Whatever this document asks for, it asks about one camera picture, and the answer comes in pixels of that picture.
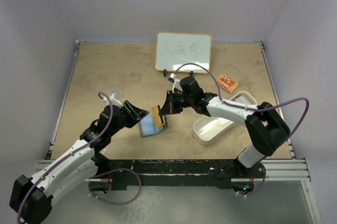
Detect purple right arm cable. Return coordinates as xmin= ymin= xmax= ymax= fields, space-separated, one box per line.
xmin=173 ymin=63 xmax=310 ymax=140

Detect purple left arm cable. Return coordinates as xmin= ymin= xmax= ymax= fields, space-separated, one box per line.
xmin=16 ymin=92 xmax=114 ymax=223

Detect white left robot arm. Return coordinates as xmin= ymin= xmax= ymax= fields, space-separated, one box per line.
xmin=9 ymin=100 xmax=149 ymax=223

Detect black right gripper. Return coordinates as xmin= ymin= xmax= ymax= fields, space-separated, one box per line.
xmin=160 ymin=90 xmax=194 ymax=115

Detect yellow credit card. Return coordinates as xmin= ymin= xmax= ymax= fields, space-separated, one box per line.
xmin=151 ymin=105 xmax=165 ymax=127

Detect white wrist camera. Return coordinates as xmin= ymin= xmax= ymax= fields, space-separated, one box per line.
xmin=103 ymin=90 xmax=123 ymax=107
xmin=168 ymin=73 xmax=182 ymax=92

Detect small whiteboard with writing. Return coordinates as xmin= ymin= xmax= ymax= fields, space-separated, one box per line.
xmin=155 ymin=32 xmax=212 ymax=74

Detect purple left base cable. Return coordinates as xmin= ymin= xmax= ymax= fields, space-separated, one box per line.
xmin=88 ymin=167 xmax=141 ymax=205

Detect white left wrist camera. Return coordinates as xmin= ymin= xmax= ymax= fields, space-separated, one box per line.
xmin=103 ymin=90 xmax=123 ymax=107

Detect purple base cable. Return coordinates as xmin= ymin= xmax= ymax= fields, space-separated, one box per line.
xmin=236 ymin=160 xmax=266 ymax=198
xmin=88 ymin=167 xmax=141 ymax=205

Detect white box with cards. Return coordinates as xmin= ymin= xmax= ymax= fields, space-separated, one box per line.
xmin=230 ymin=91 xmax=257 ymax=105

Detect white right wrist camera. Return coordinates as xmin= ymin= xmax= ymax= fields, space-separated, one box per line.
xmin=168 ymin=73 xmax=182 ymax=92

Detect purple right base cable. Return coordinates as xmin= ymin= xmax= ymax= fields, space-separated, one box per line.
xmin=236 ymin=160 xmax=266 ymax=198

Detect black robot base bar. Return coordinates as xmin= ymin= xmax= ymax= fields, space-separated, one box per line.
xmin=90 ymin=153 xmax=266 ymax=191

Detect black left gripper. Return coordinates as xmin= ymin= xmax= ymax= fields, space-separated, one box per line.
xmin=108 ymin=100 xmax=147 ymax=136

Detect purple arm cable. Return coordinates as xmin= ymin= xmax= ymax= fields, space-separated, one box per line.
xmin=16 ymin=92 xmax=114 ymax=223
xmin=173 ymin=63 xmax=310 ymax=140

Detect grey card holder wallet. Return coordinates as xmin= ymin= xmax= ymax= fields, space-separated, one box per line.
xmin=138 ymin=115 xmax=168 ymax=138

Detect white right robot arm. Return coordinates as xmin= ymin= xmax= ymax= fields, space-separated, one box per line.
xmin=158 ymin=73 xmax=290 ymax=177

